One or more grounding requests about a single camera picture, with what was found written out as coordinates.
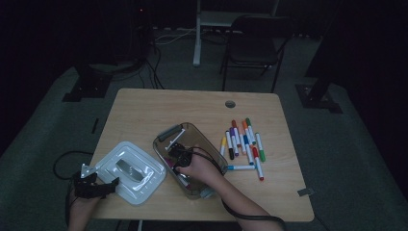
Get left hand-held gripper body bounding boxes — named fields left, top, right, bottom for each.
left=72, top=163, right=107, bottom=200

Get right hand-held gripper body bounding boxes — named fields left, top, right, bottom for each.
left=165, top=128, right=193, bottom=168

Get clear grey storage box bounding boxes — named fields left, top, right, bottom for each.
left=152, top=121, right=229, bottom=200

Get white container lid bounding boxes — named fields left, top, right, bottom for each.
left=93, top=141, right=167, bottom=206

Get black marker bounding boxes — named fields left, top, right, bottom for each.
left=225, top=130, right=235, bottom=161

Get purple marker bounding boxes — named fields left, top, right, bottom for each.
left=228, top=127, right=241, bottom=158

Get light blue marker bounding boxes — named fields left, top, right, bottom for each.
left=226, top=164, right=257, bottom=171

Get peach marker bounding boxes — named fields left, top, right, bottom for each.
left=238, top=127, right=247, bottom=156

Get red-brown marker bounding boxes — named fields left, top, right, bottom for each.
left=231, top=119, right=242, bottom=148

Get orange marker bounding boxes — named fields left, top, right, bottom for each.
left=241, top=119, right=254, bottom=147

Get red marker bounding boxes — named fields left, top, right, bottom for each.
left=251, top=146, right=266, bottom=182

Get dark green marker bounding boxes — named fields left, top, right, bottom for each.
left=244, top=117, right=257, bottom=146

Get light green marker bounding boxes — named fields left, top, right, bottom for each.
left=255, top=132, right=268, bottom=163

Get person's left hand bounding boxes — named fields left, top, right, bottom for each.
left=68, top=192, right=100, bottom=215

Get person's right hand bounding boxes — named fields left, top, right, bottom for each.
left=176, top=148, right=225, bottom=191

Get black stand base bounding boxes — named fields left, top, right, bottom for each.
left=294, top=0, right=344, bottom=114
left=62, top=62, right=114, bottom=103

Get round grey stand base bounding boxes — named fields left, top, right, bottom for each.
left=88, top=61, right=145, bottom=75

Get black folding chair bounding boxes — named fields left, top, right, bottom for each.
left=219, top=14, right=294, bottom=94

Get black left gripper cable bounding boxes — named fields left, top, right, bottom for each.
left=52, top=150, right=94, bottom=225

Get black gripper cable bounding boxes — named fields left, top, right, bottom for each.
left=191, top=146, right=287, bottom=231
left=52, top=150, right=94, bottom=225

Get black floor cables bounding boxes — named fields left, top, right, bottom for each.
left=140, top=44, right=166, bottom=90

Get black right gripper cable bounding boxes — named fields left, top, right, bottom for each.
left=191, top=146, right=287, bottom=231

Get white metal desk frame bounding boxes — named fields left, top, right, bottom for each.
left=191, top=0, right=280, bottom=67

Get white floor cable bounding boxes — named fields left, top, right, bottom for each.
left=154, top=28, right=197, bottom=45

